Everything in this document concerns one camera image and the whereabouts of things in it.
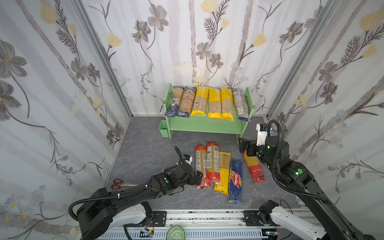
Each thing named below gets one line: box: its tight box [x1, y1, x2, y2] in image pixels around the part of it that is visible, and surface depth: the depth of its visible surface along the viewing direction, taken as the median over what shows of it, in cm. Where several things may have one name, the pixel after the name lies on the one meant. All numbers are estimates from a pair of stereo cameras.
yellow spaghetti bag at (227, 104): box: [220, 86, 234, 121], surface depth 85 cm
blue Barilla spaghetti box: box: [229, 158, 244, 206], surface depth 85 cm
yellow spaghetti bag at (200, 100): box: [190, 85, 209, 116], surface depth 89 cm
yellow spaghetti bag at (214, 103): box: [208, 87, 223, 119], surface depth 88 cm
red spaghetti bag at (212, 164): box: [205, 141, 221, 188], surface depth 91 cm
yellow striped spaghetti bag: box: [214, 151, 231, 196], surface depth 90 cm
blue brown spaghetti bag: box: [177, 86, 197, 118], surface depth 88 cm
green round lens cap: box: [166, 225, 186, 240], surface depth 71 cm
